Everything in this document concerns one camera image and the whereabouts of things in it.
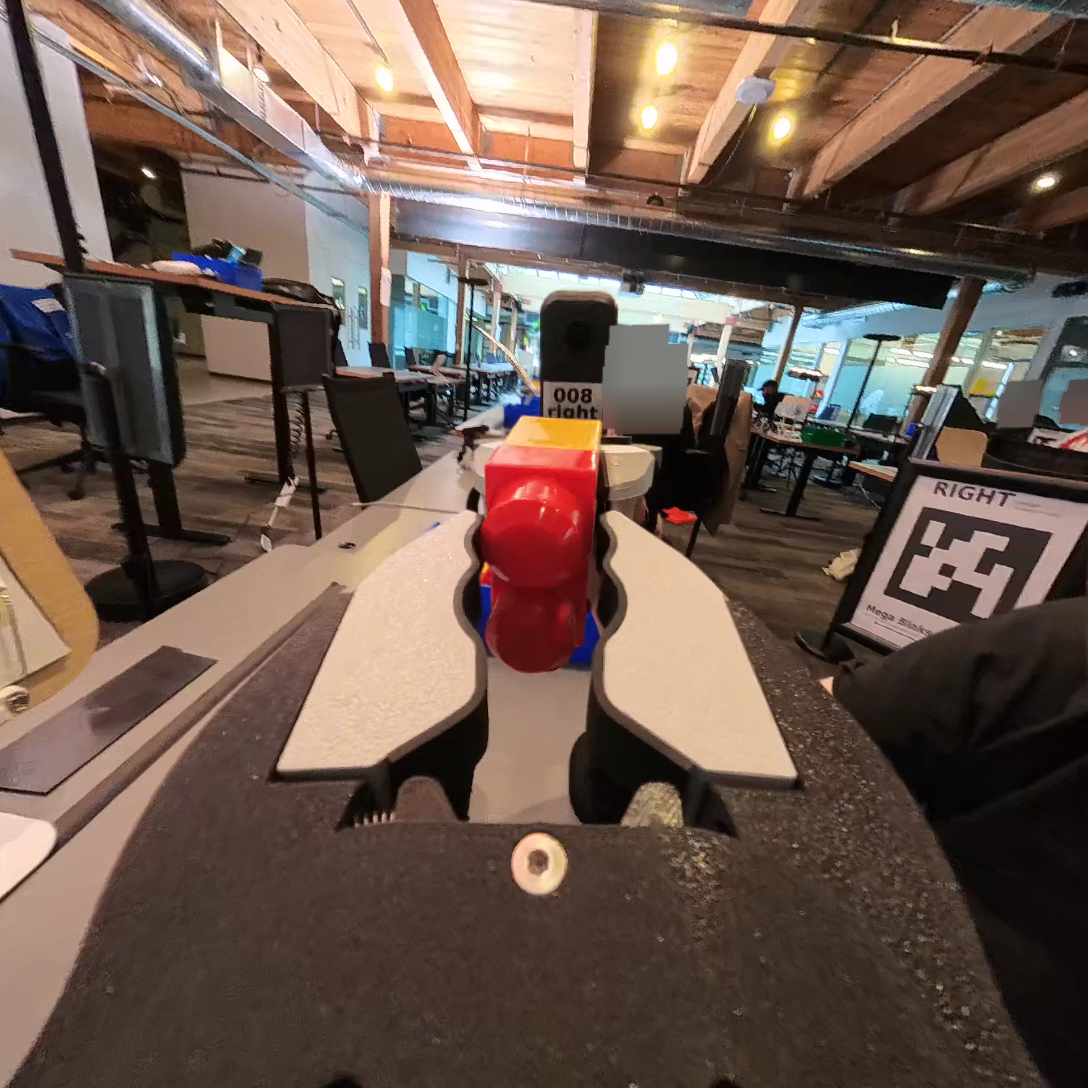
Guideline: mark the blue plastic bin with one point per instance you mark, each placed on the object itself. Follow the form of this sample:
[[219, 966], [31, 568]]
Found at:
[[591, 642]]

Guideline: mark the dark metal desk plate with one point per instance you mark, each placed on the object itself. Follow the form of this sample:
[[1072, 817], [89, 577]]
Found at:
[[102, 714]]

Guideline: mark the round ceiling light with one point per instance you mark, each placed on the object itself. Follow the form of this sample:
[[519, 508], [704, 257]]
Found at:
[[649, 116], [384, 76], [1044, 181], [780, 127], [666, 57]]

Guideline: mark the white stand base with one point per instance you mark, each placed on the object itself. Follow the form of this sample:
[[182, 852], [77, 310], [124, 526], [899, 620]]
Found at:
[[21, 850]]

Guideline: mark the small black tripod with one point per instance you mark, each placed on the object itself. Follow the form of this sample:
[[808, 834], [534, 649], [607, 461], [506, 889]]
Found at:
[[469, 444]]

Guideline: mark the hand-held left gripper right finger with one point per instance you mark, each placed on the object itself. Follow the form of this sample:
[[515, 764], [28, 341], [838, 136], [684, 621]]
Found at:
[[688, 671]]

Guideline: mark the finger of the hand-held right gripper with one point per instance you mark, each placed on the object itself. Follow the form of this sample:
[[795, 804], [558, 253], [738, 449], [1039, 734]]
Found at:
[[629, 476]]

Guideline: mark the black hanging box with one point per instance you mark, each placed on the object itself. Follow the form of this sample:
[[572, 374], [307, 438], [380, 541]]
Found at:
[[302, 348]]

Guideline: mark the black office chair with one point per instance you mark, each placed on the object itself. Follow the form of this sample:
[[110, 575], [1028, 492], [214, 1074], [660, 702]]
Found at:
[[51, 408], [374, 433]]

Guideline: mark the white crumpled cloth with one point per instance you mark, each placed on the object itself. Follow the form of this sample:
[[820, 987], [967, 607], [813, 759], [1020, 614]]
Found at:
[[843, 564]]

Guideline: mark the white ceiling sensor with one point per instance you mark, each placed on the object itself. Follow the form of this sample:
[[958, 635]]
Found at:
[[755, 89]]

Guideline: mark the brown coat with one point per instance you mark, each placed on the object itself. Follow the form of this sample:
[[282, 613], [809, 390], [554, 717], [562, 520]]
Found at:
[[722, 442]]

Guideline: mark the blue cloth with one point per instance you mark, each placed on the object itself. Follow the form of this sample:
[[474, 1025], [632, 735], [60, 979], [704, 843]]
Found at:
[[34, 331]]

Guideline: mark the tall brown-top desk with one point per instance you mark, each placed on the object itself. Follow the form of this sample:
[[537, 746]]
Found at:
[[255, 297]]

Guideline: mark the instruction sheet on board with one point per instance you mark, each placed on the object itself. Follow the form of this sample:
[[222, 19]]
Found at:
[[59, 578]]

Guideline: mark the framed marker sign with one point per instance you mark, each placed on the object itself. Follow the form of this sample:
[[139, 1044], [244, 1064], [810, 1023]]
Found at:
[[977, 552]]

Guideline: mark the orange toy block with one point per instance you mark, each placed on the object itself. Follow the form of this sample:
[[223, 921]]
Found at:
[[552, 433]]

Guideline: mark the adjacent grey desk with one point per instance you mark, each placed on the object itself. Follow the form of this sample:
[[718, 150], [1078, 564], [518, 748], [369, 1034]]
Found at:
[[408, 501]]

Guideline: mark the dark display on stand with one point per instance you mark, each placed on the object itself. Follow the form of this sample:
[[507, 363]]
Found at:
[[127, 365]]

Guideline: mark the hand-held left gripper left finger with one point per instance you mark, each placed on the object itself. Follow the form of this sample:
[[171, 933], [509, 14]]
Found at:
[[391, 663]]

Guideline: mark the blue storage bin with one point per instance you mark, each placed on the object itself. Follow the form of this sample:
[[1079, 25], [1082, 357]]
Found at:
[[221, 272]]

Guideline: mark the green bin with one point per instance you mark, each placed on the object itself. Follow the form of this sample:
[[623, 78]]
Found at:
[[824, 436]]

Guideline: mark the white power strip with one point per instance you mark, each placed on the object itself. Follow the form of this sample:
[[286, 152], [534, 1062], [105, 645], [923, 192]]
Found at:
[[280, 510]]

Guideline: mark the small red floor item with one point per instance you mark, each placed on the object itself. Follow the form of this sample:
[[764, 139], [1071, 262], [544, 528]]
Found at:
[[678, 516]]

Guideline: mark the printed instruction sheet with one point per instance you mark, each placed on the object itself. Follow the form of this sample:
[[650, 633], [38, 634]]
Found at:
[[25, 629]]

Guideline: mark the black floor lamp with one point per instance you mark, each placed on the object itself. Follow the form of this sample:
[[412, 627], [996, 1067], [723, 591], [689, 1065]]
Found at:
[[871, 365]]

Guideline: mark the red two-stud toy block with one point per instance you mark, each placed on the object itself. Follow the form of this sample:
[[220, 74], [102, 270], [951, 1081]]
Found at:
[[535, 527]]

